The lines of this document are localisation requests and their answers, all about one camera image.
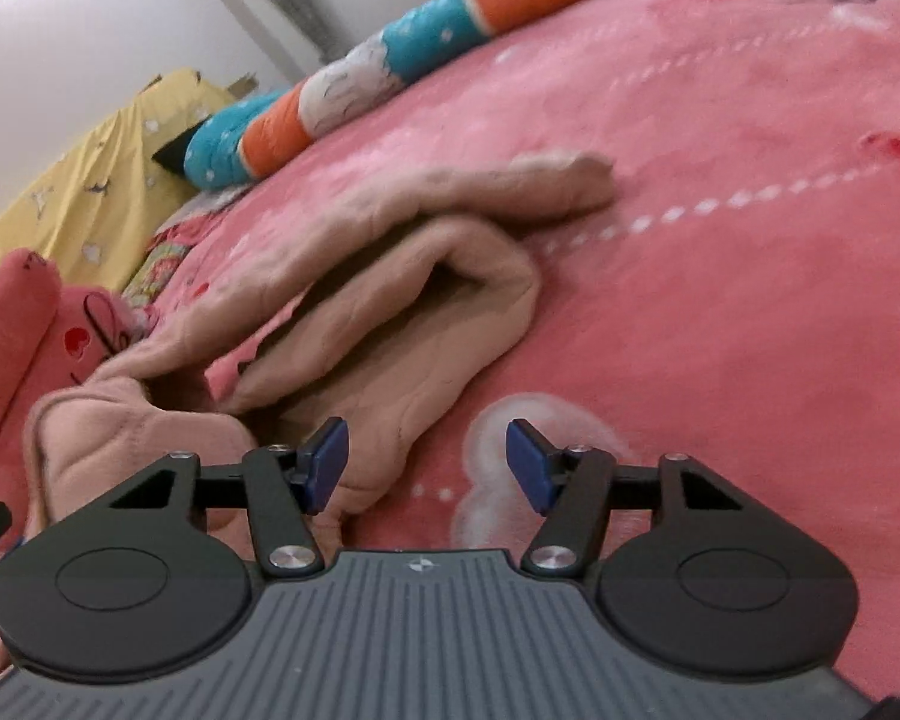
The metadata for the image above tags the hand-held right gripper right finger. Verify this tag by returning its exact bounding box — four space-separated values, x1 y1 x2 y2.
506 418 755 578

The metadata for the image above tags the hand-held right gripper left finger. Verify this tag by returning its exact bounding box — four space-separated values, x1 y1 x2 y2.
109 418 350 578

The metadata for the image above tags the pink quilted pajama top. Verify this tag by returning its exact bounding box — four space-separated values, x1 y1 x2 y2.
24 151 617 548

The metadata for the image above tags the pink heart-print pillow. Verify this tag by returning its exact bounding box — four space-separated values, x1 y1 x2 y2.
0 247 155 518

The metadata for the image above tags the floral patterned cloth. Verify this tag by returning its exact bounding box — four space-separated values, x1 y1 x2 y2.
120 191 235 310

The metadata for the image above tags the pink heart-print bed blanket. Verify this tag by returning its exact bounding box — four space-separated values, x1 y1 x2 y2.
0 0 900 706

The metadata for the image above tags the black object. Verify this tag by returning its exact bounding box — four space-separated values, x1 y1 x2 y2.
153 124 205 178

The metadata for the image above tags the yellow printed cloth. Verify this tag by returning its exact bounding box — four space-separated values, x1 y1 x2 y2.
0 67 235 293

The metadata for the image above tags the rolled teal orange white quilt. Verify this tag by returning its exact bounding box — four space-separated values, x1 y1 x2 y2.
184 0 766 191

